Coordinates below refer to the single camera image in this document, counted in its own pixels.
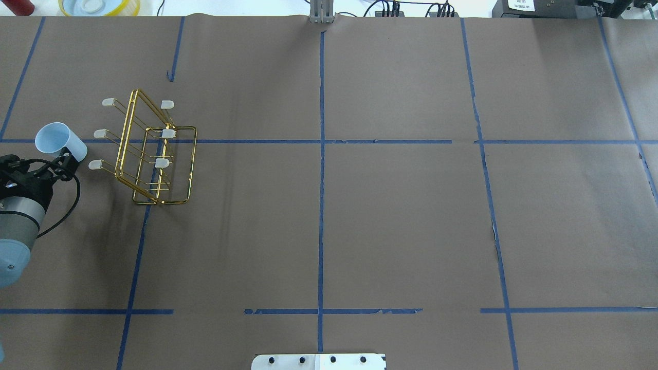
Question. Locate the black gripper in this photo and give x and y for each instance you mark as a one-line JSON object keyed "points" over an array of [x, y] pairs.
{"points": [[34, 187]]}

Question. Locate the light blue plastic cup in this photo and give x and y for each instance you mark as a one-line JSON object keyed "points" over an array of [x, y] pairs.
{"points": [[55, 136]]}

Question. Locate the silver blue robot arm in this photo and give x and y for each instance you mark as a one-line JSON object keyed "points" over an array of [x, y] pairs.
{"points": [[21, 226]]}

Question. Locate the red thermos bottle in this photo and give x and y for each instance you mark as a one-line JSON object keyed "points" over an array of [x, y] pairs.
{"points": [[20, 7]]}

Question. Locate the yellow tape roll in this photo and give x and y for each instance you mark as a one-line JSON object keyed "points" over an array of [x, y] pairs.
{"points": [[99, 8]]}

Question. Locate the black USB hub left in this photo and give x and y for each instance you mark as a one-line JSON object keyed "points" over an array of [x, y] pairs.
{"points": [[389, 9]]}

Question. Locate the black usb hub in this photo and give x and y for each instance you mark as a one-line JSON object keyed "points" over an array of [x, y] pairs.
{"points": [[389, 9], [441, 10]]}

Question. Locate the black USB hub right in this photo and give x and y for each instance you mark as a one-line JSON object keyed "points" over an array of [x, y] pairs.
{"points": [[441, 10]]}

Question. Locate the black computer box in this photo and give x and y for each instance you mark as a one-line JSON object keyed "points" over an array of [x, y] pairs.
{"points": [[544, 10]]}

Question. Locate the gold wire cup holder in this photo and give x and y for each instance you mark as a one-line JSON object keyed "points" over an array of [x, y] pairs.
{"points": [[155, 156]]}

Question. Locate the aluminium frame post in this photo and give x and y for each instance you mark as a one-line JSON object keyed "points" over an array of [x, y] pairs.
{"points": [[321, 11]]}

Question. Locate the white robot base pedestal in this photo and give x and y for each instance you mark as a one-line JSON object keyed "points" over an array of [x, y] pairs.
{"points": [[320, 361]]}

